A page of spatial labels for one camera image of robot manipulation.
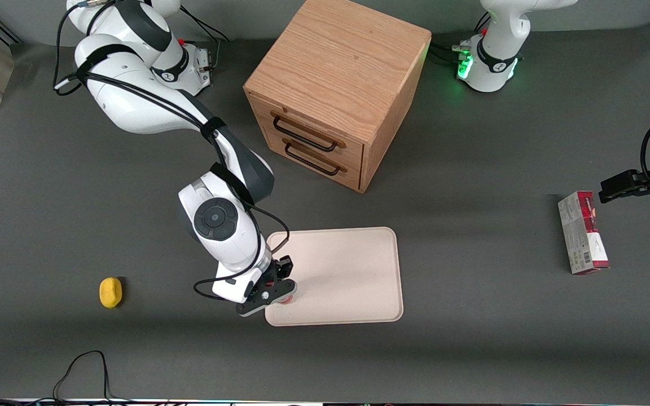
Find black left arm base cables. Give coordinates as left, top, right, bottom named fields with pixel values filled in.
left=429, top=12, right=492, bottom=67

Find wooden drawer cabinet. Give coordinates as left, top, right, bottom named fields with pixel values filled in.
left=243, top=0, right=433, bottom=194

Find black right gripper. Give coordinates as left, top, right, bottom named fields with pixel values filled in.
left=236, top=255, right=297, bottom=317

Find black cable along right arm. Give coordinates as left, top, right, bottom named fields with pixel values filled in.
left=53, top=0, right=291, bottom=301

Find black long drawer handle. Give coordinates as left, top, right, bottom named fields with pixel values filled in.
left=270, top=111, right=347, bottom=153

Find black short drawer handle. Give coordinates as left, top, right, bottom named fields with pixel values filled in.
left=282, top=139, right=348, bottom=176

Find black arm base cables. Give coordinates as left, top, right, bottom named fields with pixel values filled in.
left=429, top=12, right=492, bottom=67
left=178, top=6, right=231, bottom=74

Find yellow lemon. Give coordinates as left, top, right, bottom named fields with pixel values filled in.
left=99, top=277, right=124, bottom=310

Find red and white carton box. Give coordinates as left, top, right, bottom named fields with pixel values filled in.
left=557, top=191, right=611, bottom=276

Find black cable on table edge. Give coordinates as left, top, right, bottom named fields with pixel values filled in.
left=0, top=350, right=151, bottom=406

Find cream rectangular tray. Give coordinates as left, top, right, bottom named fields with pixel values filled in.
left=265, top=227, right=404, bottom=327

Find black right arm base cables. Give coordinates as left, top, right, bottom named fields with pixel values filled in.
left=178, top=6, right=231, bottom=74

